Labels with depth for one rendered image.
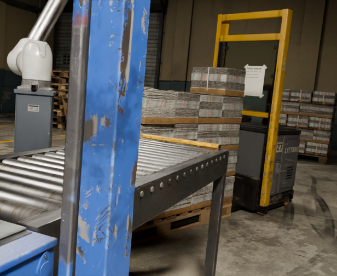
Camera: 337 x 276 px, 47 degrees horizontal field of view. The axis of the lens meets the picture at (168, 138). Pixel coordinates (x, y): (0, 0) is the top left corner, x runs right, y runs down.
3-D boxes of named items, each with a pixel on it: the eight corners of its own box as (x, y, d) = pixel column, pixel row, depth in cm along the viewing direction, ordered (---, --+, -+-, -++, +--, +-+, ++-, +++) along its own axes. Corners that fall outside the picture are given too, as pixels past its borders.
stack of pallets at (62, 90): (62, 122, 1006) (64, 72, 991) (93, 126, 976) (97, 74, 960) (27, 125, 882) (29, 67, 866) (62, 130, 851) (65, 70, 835)
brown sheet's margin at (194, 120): (137, 117, 299) (138, 111, 298) (164, 118, 319) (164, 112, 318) (171, 123, 272) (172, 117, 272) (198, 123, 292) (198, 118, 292)
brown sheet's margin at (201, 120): (163, 118, 320) (164, 112, 319) (187, 118, 340) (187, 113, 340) (198, 123, 293) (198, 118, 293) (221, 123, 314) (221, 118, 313)
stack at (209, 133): (65, 236, 266) (72, 117, 256) (178, 209, 351) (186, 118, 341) (99, 256, 240) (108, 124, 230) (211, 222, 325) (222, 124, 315)
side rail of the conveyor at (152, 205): (216, 171, 194) (219, 148, 193) (227, 173, 192) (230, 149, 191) (12, 283, 72) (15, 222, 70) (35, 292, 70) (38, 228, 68)
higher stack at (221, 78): (177, 209, 351) (191, 66, 335) (198, 204, 372) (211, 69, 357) (211, 222, 324) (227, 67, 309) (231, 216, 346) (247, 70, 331)
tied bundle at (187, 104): (137, 118, 299) (139, 88, 296) (164, 119, 319) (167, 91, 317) (170, 124, 272) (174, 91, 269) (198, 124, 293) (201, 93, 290)
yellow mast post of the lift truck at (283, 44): (255, 204, 356) (278, 9, 335) (260, 202, 363) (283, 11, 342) (264, 206, 350) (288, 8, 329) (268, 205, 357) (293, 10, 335)
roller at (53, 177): (-7, 174, 122) (-7, 159, 122) (120, 203, 104) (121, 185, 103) (-20, 177, 118) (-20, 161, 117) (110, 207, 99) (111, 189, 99)
